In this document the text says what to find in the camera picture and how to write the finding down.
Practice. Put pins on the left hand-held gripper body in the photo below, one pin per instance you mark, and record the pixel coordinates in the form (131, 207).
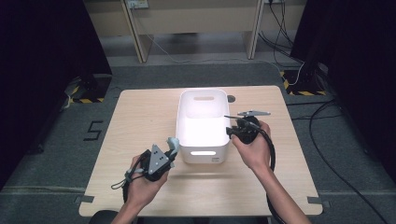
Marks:
(157, 161)

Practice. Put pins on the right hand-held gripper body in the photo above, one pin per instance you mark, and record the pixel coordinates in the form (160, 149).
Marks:
(249, 133)

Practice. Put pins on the light blue cloth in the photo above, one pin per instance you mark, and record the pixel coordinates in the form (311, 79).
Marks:
(173, 144)

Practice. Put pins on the white plastic bin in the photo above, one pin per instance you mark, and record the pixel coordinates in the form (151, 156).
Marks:
(202, 130)

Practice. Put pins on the person's right hand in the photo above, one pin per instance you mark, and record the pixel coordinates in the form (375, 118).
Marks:
(255, 154)

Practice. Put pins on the person's left hand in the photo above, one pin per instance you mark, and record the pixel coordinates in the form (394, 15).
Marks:
(143, 189)

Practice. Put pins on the stand base with hazard tape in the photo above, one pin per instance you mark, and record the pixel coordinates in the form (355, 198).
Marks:
(306, 81)
(93, 88)

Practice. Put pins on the black chair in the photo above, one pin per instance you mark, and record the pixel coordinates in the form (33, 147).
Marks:
(102, 218)

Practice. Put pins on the beige wooden desk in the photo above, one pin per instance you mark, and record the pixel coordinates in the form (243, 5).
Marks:
(193, 18)

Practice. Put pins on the black curtain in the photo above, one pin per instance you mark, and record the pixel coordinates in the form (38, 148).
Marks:
(358, 62)
(37, 77)

